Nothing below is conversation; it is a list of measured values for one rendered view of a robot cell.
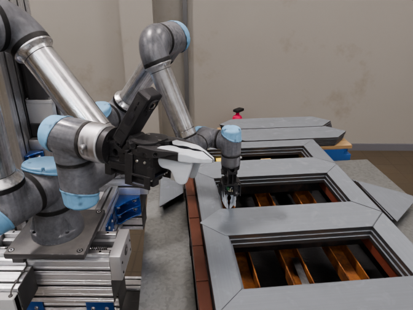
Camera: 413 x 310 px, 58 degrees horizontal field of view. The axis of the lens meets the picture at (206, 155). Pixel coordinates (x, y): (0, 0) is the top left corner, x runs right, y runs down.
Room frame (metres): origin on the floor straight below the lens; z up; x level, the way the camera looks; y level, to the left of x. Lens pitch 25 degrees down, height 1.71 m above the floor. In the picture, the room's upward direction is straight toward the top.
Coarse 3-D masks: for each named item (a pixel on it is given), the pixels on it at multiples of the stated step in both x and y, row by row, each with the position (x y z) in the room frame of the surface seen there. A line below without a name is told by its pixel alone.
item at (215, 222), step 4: (216, 212) 1.26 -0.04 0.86; (220, 212) 1.26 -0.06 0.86; (212, 216) 1.24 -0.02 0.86; (216, 216) 1.24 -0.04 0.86; (220, 216) 1.24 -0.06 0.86; (208, 220) 1.21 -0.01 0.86; (212, 220) 1.21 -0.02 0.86; (216, 220) 1.21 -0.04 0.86; (220, 220) 1.21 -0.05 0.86; (208, 224) 1.18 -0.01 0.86; (212, 224) 1.18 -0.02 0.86; (216, 224) 1.18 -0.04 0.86; (220, 224) 1.18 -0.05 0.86; (212, 228) 1.16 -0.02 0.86; (216, 228) 1.16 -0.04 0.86; (220, 228) 1.16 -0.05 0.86; (220, 232) 1.13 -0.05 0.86; (224, 232) 1.13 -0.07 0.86
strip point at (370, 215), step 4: (356, 204) 1.33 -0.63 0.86; (356, 208) 1.30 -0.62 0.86; (360, 208) 1.30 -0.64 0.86; (364, 208) 1.30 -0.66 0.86; (368, 208) 1.30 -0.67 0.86; (360, 212) 1.27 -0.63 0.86; (364, 212) 1.27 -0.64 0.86; (368, 212) 1.27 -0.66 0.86; (372, 212) 1.27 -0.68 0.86; (376, 212) 1.27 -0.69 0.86; (380, 212) 1.27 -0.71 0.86; (364, 216) 1.24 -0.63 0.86; (368, 216) 1.24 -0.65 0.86; (372, 216) 1.24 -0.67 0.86; (376, 216) 1.24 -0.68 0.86; (368, 220) 1.21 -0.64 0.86; (372, 220) 1.21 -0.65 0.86; (372, 224) 1.19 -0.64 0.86
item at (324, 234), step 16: (272, 176) 1.59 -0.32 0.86; (288, 176) 1.59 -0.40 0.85; (304, 176) 1.60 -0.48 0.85; (320, 176) 1.61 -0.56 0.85; (336, 192) 1.47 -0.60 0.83; (240, 240) 1.11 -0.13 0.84; (256, 240) 1.12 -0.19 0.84; (272, 240) 1.12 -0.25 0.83; (288, 240) 1.12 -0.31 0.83; (304, 240) 1.13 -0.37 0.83; (320, 240) 1.14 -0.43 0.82; (336, 240) 1.14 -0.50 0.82; (384, 240) 1.09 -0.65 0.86; (384, 256) 1.05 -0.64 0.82; (208, 272) 0.96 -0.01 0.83; (400, 272) 0.96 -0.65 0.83
